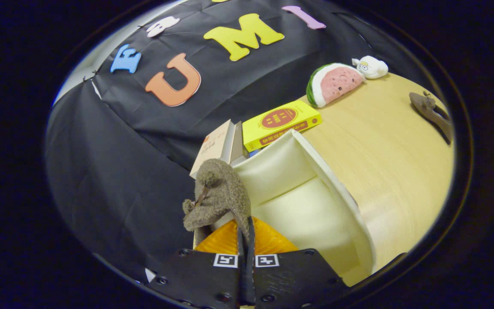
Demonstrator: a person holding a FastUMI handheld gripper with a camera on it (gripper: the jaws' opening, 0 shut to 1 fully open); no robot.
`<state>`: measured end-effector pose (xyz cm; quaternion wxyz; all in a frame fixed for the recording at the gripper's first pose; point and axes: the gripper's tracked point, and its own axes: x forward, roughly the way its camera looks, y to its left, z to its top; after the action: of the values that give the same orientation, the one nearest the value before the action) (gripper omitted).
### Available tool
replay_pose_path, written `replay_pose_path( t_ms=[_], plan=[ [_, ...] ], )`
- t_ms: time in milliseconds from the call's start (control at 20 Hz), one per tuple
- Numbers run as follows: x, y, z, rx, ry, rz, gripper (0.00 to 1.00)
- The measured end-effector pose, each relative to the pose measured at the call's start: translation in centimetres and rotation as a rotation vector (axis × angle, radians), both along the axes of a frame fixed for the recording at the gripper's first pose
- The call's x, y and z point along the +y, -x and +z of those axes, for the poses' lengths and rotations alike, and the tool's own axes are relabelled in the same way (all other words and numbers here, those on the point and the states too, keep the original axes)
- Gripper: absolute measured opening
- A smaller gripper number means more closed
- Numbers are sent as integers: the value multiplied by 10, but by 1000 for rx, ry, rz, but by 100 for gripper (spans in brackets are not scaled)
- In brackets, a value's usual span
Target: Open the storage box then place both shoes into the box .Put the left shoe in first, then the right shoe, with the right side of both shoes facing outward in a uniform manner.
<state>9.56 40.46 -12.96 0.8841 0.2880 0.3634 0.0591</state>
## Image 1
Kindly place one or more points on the yellow book with red label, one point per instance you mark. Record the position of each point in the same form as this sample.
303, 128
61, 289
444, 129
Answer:
255, 128

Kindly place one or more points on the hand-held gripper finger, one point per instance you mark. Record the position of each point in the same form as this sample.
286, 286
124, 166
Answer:
242, 274
251, 279

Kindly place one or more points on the watermelon slice plush toy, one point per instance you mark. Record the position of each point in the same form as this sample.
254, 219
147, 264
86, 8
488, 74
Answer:
337, 83

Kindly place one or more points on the white paper sheet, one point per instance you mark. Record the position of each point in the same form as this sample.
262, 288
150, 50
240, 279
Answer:
149, 274

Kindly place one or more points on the cream storage box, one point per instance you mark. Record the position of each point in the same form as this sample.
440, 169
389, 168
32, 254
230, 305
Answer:
307, 214

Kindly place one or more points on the blue cover book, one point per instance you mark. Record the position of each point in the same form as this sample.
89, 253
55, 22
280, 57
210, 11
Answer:
253, 152

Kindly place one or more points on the pale grey book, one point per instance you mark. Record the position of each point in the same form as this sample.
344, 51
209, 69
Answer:
237, 143

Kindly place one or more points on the white plush toy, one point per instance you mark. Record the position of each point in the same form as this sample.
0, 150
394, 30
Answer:
373, 68

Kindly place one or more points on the brown fuzzy shoe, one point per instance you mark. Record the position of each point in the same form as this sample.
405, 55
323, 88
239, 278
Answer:
221, 193
427, 109

